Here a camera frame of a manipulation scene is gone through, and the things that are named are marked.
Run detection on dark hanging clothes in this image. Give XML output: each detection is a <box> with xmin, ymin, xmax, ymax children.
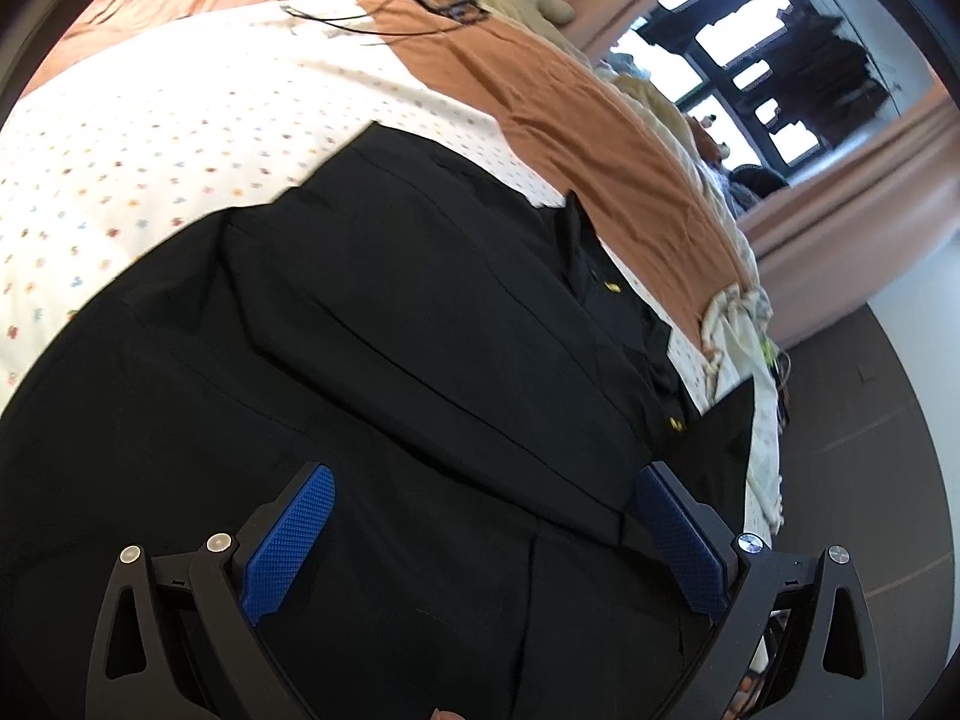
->
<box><xmin>636</xmin><ymin>0</ymin><xmax>907</xmax><ymax>152</ymax></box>

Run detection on right pink curtain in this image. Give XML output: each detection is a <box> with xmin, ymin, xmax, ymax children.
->
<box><xmin>740</xmin><ymin>83</ymin><xmax>958</xmax><ymax>348</ymax></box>

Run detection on orange brown blanket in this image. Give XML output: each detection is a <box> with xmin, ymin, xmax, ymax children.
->
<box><xmin>26</xmin><ymin>0</ymin><xmax>758</xmax><ymax>355</ymax></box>

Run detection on white crumpled cloth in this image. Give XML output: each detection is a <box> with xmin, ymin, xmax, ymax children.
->
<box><xmin>700</xmin><ymin>283</ymin><xmax>790</xmax><ymax>533</ymax></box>

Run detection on large black jacket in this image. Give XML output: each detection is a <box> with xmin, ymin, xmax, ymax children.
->
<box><xmin>2</xmin><ymin>125</ymin><xmax>754</xmax><ymax>718</ymax></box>

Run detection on polka dot white bed sheet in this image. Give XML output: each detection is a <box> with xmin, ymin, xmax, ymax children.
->
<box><xmin>2</xmin><ymin>0</ymin><xmax>709</xmax><ymax>405</ymax></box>

